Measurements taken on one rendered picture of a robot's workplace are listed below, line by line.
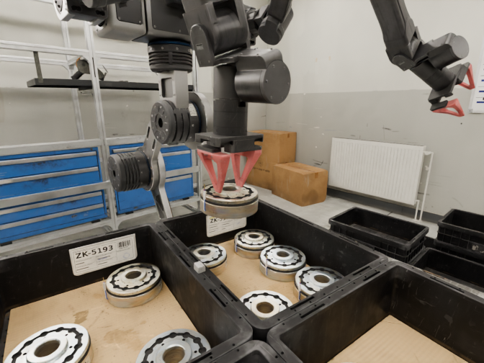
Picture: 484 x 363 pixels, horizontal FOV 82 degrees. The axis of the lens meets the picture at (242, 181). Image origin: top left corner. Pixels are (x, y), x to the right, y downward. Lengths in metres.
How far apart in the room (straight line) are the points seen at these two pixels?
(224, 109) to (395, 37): 0.55
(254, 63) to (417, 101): 3.08
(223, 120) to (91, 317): 0.41
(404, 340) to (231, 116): 0.45
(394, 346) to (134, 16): 0.91
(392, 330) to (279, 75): 0.45
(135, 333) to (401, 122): 3.24
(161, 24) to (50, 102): 2.32
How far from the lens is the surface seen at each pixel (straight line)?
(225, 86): 0.45
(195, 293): 0.49
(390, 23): 0.85
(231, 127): 0.45
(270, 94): 0.40
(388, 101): 3.52
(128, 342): 0.54
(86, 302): 0.65
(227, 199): 0.47
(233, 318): 0.40
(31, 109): 3.12
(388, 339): 0.57
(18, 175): 2.30
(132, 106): 3.33
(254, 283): 0.63
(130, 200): 2.51
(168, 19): 0.94
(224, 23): 0.44
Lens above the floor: 1.19
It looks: 16 degrees down
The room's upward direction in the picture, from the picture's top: straight up
